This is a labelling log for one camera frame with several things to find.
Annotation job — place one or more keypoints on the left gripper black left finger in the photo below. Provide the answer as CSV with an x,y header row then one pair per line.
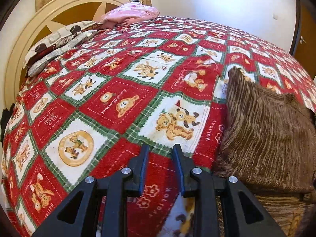
x,y
78,213

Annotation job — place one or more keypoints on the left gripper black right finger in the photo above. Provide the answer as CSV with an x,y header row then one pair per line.
x,y
219,200

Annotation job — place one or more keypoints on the brown knitted sweater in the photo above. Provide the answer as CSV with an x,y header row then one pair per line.
x,y
269,145

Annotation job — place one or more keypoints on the grey pillow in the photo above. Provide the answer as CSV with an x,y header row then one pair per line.
x,y
38,66

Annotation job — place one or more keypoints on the red patchwork bear blanket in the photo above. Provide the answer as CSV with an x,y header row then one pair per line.
x,y
159,82

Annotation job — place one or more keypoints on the brown wooden door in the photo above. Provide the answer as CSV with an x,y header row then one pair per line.
x,y
304,26

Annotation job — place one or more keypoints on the patterned beige pillow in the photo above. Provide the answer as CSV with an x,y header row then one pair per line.
x,y
56,38

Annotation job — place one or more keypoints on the pink pillow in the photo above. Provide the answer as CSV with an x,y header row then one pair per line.
x,y
127,14

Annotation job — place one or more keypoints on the cream wooden headboard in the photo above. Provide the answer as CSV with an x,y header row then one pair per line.
x,y
25,26

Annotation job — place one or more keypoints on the silver door handle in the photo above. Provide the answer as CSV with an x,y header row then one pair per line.
x,y
301,41

